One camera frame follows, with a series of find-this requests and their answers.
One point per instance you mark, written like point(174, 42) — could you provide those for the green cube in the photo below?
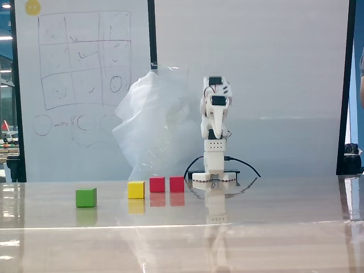
point(86, 197)

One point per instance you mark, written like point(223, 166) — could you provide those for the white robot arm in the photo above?
point(216, 162)

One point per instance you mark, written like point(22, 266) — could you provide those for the cluttered background workbench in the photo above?
point(8, 142)

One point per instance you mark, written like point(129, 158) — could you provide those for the white perforated base plate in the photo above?
point(227, 177)

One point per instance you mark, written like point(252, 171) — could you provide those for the plain white board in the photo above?
point(270, 71)

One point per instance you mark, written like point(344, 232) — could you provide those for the black board frame post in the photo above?
point(152, 34)
point(347, 85)
point(17, 85)

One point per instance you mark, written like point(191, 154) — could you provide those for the red cube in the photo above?
point(177, 184)
point(157, 184)

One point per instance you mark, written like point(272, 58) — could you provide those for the translucent plastic sheet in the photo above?
point(148, 122)

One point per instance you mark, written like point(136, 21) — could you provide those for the whiteboard with marker drawings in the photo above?
point(57, 159)

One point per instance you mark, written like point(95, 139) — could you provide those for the yellow cube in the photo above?
point(136, 190)

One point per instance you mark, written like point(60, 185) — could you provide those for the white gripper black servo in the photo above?
point(218, 110)

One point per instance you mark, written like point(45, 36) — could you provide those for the yellow round magnet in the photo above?
point(33, 8)

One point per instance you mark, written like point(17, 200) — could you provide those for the black board foot caster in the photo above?
point(352, 163)
point(12, 167)

